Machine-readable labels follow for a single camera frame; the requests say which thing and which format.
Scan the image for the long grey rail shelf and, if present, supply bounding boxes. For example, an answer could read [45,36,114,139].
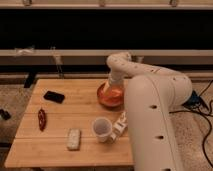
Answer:
[0,49,213,66]

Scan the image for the white rectangular sponge block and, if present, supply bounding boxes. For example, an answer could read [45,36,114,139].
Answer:
[67,129,81,150]

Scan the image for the translucent amber gripper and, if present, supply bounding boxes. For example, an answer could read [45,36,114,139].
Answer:
[104,81,124,98]

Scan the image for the blue box on floor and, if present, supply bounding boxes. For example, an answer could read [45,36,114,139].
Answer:
[184,90,201,107]

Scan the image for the white plastic cup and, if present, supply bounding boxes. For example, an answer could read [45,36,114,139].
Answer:
[92,117,112,143]

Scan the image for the black rectangular phone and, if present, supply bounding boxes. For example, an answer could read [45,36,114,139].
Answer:
[44,91,65,104]

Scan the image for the white labelled bottle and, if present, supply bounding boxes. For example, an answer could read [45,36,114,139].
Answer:
[109,112,128,143]

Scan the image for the orange round bowl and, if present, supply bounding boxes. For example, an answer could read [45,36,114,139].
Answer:
[97,82,124,107]

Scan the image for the black object on floor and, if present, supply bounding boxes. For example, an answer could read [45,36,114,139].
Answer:
[0,109,11,120]

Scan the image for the black cables on floor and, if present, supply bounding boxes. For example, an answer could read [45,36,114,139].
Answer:
[169,79,213,169]

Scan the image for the dark red chili pepper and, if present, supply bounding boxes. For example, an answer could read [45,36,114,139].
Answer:
[38,108,46,131]

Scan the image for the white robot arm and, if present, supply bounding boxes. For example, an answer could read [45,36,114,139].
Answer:
[107,52,192,171]

